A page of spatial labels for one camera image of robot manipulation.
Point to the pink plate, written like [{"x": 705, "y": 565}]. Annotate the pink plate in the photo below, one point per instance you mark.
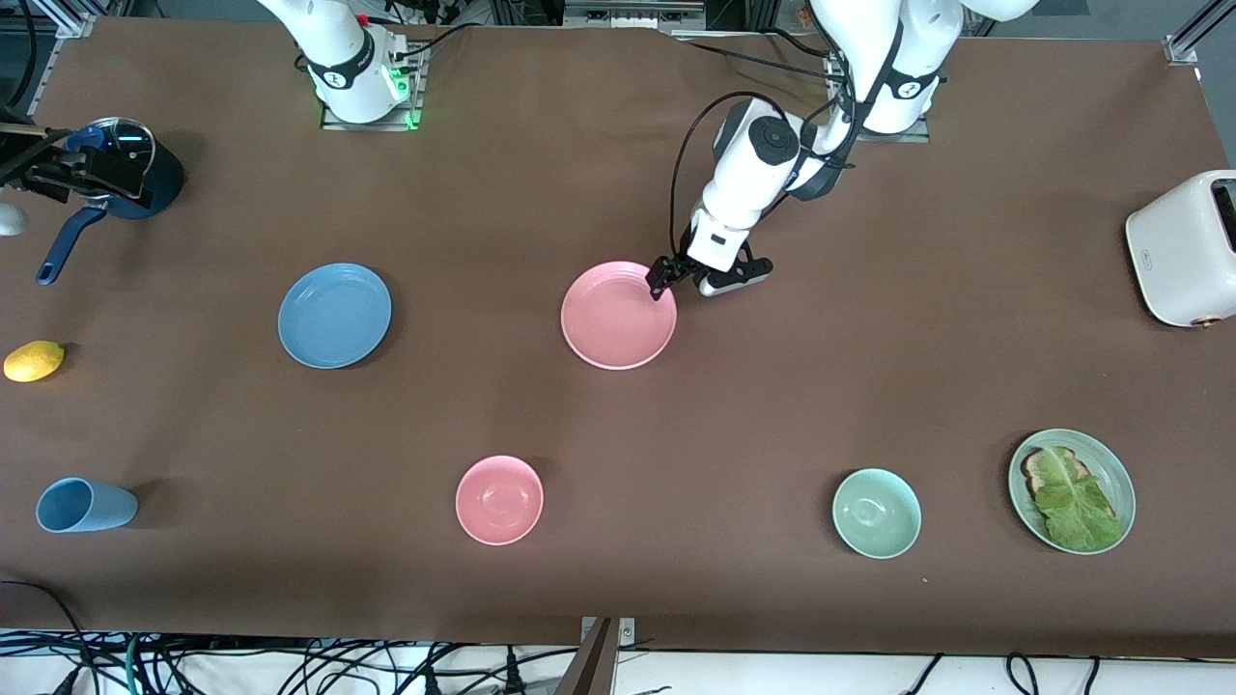
[{"x": 618, "y": 319}]

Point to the blue plate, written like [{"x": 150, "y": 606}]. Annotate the blue plate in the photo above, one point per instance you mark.
[{"x": 334, "y": 316}]

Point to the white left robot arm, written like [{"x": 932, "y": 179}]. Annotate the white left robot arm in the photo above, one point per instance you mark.
[{"x": 739, "y": 193}]

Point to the glass lid blue knob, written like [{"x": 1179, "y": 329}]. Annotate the glass lid blue knob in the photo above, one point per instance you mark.
[{"x": 130, "y": 140}]

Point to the dark blue saucepan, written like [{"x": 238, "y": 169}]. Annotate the dark blue saucepan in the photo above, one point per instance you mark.
[{"x": 172, "y": 179}]

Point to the brown table cover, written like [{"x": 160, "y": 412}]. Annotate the brown table cover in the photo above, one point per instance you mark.
[{"x": 734, "y": 434}]

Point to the yellow lemon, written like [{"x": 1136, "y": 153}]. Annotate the yellow lemon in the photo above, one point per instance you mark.
[{"x": 34, "y": 361}]

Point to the grey metal box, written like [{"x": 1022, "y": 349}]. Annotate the grey metal box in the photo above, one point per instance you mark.
[{"x": 632, "y": 12}]

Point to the pink bowl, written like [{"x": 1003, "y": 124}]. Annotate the pink bowl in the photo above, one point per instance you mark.
[{"x": 499, "y": 500}]

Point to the mint green bowl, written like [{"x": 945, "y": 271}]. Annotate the mint green bowl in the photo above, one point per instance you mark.
[{"x": 877, "y": 514}]

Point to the blue cup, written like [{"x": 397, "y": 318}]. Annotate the blue cup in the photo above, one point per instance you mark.
[{"x": 87, "y": 507}]

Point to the toast slice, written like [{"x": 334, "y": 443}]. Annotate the toast slice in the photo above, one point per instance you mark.
[{"x": 1035, "y": 473}]

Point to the green lettuce leaf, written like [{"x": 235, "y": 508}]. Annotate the green lettuce leaf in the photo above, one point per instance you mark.
[{"x": 1077, "y": 512}]

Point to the green plate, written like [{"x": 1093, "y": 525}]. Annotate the green plate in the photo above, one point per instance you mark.
[{"x": 1110, "y": 473}]

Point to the white toaster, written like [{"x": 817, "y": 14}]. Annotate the white toaster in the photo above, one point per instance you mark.
[{"x": 1173, "y": 251}]

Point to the aluminium frame profile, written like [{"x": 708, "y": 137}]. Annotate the aluminium frame profile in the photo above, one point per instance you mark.
[
  {"x": 1197, "y": 34},
  {"x": 77, "y": 24}
]

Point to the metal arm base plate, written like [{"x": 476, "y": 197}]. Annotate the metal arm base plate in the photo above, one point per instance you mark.
[
  {"x": 406, "y": 122},
  {"x": 917, "y": 136}
]

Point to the metal table bracket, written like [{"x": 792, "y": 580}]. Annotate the metal table bracket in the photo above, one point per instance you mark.
[{"x": 628, "y": 629}]

